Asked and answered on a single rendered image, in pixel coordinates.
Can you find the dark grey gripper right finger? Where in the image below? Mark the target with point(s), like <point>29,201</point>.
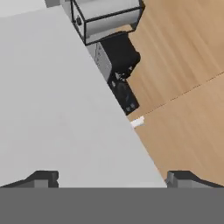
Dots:
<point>182,178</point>

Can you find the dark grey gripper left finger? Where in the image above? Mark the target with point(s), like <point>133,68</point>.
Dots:
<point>43,178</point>

